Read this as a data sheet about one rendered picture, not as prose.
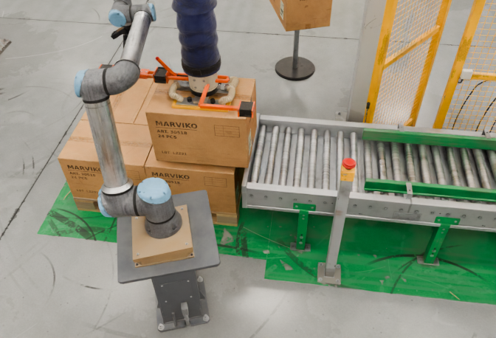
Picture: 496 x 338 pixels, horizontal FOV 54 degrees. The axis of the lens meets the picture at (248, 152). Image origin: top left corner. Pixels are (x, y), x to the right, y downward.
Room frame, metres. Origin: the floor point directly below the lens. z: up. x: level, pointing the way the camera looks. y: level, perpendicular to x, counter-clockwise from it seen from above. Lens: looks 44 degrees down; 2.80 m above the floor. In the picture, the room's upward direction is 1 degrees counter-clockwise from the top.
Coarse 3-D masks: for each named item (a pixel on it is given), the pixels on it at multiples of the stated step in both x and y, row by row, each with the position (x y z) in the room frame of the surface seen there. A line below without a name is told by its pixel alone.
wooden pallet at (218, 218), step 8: (80, 200) 2.30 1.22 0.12; (88, 200) 2.30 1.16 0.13; (96, 200) 2.29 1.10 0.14; (240, 200) 2.28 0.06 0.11; (80, 208) 2.31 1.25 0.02; (88, 208) 2.30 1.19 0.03; (96, 208) 2.30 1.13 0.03; (216, 216) 2.20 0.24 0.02; (224, 216) 2.14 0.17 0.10; (232, 216) 2.13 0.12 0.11; (224, 224) 2.14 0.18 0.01; (232, 224) 2.13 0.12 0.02
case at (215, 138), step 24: (168, 96) 2.36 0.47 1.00; (192, 96) 2.35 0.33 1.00; (216, 96) 2.34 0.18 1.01; (240, 96) 2.33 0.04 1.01; (168, 120) 2.19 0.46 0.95; (192, 120) 2.17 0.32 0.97; (216, 120) 2.14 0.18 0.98; (240, 120) 2.12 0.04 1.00; (168, 144) 2.19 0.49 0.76; (192, 144) 2.17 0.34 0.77; (216, 144) 2.14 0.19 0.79; (240, 144) 2.12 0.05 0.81
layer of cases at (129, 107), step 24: (120, 96) 2.97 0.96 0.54; (144, 96) 2.97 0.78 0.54; (120, 120) 2.68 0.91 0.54; (144, 120) 2.68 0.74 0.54; (72, 144) 2.45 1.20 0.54; (120, 144) 2.43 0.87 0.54; (144, 144) 2.43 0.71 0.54; (72, 168) 2.30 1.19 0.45; (96, 168) 2.27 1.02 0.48; (144, 168) 2.22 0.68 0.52; (168, 168) 2.20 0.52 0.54; (192, 168) 2.19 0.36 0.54; (216, 168) 2.18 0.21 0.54; (240, 168) 2.34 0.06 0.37; (72, 192) 2.31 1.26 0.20; (96, 192) 2.28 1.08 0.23; (216, 192) 2.15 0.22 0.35; (240, 192) 2.31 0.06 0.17
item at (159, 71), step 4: (156, 68) 2.43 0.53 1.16; (160, 68) 2.44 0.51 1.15; (164, 68) 2.44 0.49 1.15; (156, 72) 2.40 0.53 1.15; (160, 72) 2.40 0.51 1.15; (164, 72) 2.40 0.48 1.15; (168, 72) 2.39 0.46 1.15; (156, 76) 2.35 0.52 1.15; (160, 76) 2.35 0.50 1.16; (164, 76) 2.35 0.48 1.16; (156, 80) 2.35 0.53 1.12; (160, 80) 2.35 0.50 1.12; (164, 80) 2.35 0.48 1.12; (168, 80) 2.37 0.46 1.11
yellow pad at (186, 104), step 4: (176, 100) 2.29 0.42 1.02; (184, 100) 2.28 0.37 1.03; (188, 100) 2.26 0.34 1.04; (192, 100) 2.27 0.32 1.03; (208, 100) 2.27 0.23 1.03; (212, 100) 2.24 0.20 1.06; (216, 100) 2.27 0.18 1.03; (172, 104) 2.25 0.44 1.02; (176, 104) 2.25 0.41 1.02; (180, 104) 2.25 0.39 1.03; (184, 104) 2.24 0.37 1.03; (188, 104) 2.24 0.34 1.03; (192, 104) 2.24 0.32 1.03; (196, 104) 2.24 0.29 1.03; (216, 104) 2.23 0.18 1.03; (224, 104) 2.23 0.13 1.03; (228, 104) 2.23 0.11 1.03; (184, 108) 2.23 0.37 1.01; (188, 108) 2.22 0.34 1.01; (192, 108) 2.22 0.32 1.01; (196, 108) 2.21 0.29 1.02; (200, 108) 2.21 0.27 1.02; (204, 108) 2.21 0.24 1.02
